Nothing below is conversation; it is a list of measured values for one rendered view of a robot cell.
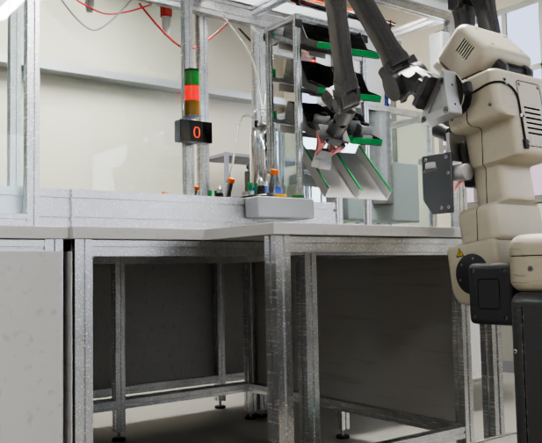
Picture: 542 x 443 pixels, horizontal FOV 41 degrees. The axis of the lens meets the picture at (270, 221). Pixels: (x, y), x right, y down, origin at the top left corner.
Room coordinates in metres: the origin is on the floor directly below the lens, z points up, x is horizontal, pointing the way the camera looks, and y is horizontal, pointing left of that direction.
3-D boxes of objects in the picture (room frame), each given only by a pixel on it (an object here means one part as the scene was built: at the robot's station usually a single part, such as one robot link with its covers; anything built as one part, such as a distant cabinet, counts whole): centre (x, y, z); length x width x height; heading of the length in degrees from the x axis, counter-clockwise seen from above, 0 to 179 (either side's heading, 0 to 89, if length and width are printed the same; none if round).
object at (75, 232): (2.77, 0.29, 0.85); 1.50 x 1.41 x 0.03; 127
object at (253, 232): (2.28, -0.16, 0.84); 0.90 x 0.70 x 0.03; 127
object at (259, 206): (2.18, -0.03, 0.93); 0.21 x 0.07 x 0.06; 127
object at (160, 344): (3.92, 0.20, 0.43); 2.20 x 0.38 x 0.86; 127
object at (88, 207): (2.12, 0.16, 0.91); 0.89 x 0.06 x 0.11; 127
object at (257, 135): (3.41, 0.02, 1.32); 0.14 x 0.14 x 0.38
